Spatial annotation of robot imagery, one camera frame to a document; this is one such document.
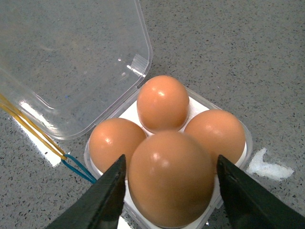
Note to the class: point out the brown egg box back left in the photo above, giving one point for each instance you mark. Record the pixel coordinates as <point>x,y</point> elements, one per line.
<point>163,104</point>

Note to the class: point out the brown egg box front left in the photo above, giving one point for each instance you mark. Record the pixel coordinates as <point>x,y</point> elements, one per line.
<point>112,138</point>

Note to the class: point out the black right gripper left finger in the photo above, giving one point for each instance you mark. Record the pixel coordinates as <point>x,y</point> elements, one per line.
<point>101,206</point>

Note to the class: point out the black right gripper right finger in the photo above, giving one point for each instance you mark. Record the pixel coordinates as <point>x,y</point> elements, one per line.
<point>249,205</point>

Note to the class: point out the brown egg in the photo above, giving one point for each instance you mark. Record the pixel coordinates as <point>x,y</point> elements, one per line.
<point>171,179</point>

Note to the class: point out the yellow rubber band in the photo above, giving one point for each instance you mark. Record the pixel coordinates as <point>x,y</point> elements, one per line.
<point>21,118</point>

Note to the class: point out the clear plastic egg box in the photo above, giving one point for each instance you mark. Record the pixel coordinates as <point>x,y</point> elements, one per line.
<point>67,65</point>

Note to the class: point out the brown egg box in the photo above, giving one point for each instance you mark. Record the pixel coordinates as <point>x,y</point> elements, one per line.
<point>219,132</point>
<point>112,138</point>
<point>163,104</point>

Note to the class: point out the brown egg box back right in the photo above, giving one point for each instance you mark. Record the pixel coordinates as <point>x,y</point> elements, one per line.
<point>219,132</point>

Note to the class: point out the blue rubber band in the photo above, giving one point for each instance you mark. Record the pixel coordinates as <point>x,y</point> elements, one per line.
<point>80,169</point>

